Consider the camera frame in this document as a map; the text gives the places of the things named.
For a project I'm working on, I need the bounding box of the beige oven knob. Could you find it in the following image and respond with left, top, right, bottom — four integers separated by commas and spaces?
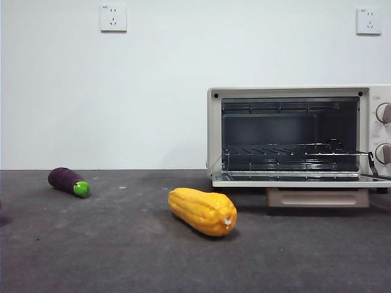
375, 143, 391, 164
375, 103, 391, 125

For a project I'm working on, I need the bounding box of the purple toy eggplant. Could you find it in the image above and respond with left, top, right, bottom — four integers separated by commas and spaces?
47, 167, 91, 198

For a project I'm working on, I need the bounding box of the white wall power outlet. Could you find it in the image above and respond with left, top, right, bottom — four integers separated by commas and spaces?
100, 4, 128, 34
356, 8, 382, 36

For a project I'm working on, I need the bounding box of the yellow toy corn cob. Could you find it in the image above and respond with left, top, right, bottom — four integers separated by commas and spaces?
167, 187, 238, 237

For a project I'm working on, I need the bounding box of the cream Toshiba toaster oven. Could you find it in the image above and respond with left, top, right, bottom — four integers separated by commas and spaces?
206, 84, 391, 194

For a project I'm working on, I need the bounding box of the metal wire oven rack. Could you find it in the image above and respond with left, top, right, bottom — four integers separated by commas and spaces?
222, 139, 372, 160

